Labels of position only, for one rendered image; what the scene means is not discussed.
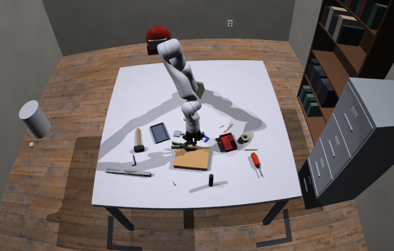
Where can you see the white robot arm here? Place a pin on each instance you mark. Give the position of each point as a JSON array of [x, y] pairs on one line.
[[180, 71]]

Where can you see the red open tray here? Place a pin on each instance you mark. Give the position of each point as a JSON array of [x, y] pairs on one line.
[[228, 142]]

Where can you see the brown wooden bench board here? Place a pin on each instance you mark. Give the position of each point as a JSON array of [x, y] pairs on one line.
[[193, 160]]

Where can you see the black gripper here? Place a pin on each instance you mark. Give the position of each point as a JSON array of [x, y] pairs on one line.
[[189, 136]]

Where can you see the grey flat bar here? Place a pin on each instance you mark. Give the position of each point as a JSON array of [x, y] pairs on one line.
[[130, 172]]

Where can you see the black mallet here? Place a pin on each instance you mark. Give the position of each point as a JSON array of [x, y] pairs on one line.
[[139, 147]]

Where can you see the red-handled screwdriver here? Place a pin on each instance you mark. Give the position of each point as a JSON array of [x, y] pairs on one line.
[[256, 162]]

